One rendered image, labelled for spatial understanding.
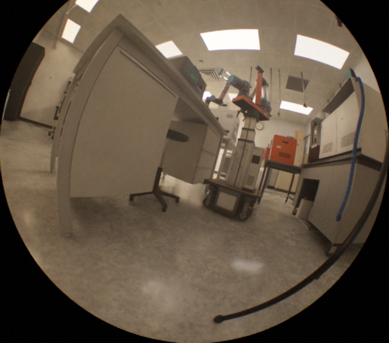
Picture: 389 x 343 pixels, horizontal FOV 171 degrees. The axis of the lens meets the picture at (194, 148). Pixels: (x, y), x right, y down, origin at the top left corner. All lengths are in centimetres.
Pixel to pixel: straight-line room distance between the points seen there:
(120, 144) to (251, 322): 85
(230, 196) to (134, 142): 90
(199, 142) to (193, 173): 31
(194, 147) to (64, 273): 134
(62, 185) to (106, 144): 24
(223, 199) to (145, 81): 108
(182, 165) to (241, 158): 61
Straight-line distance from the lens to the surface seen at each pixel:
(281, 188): 500
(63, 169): 53
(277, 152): 219
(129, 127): 60
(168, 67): 71
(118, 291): 53
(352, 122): 136
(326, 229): 125
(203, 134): 132
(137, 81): 63
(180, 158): 139
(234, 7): 252
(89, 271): 57
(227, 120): 240
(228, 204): 121
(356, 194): 115
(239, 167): 131
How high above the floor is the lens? 47
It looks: 3 degrees up
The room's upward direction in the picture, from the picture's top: 15 degrees clockwise
